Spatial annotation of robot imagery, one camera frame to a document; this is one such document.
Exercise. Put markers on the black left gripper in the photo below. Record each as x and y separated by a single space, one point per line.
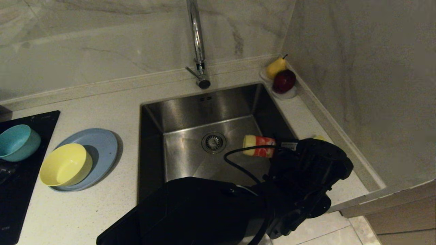
306 177

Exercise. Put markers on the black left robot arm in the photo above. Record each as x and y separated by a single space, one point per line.
187 211

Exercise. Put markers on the yellow sponge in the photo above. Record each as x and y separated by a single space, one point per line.
319 137

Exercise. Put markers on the metal sink drain strainer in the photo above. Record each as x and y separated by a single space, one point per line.
214 142

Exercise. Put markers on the stainless steel sink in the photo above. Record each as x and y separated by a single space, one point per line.
184 153

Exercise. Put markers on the small white dish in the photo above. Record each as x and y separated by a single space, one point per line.
289 95

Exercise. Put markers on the red apple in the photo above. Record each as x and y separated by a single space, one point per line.
283 81

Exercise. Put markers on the yellow pear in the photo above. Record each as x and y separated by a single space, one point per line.
274 69

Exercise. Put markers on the chrome faucet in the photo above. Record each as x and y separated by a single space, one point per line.
197 41

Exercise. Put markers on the blue plate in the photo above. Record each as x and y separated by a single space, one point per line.
102 149

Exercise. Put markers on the yellow bowl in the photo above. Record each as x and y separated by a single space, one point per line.
64 165

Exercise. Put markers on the black induction cooktop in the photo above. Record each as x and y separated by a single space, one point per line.
17 204

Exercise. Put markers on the teal bowl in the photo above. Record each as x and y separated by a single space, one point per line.
17 143

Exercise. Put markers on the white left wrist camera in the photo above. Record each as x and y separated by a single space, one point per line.
289 146

